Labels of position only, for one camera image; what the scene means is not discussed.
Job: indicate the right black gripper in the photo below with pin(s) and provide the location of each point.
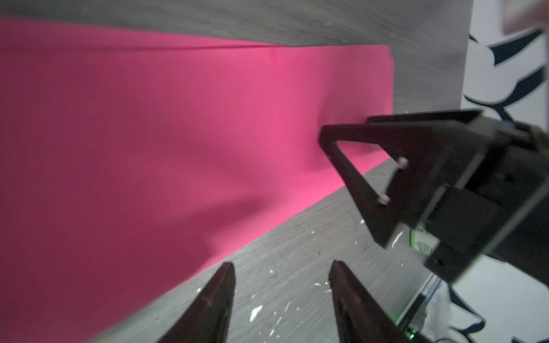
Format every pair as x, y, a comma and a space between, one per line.
479, 185

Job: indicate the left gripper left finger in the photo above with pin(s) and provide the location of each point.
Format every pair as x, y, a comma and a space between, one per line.
208, 317

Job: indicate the pink paper sheet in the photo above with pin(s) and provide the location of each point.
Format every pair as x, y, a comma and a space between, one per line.
132, 160

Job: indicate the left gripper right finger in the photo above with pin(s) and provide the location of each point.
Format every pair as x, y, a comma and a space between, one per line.
358, 316

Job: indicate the green lidded jar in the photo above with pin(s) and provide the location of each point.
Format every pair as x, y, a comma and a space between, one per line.
422, 241

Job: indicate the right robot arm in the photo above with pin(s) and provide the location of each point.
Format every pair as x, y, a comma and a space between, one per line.
422, 317

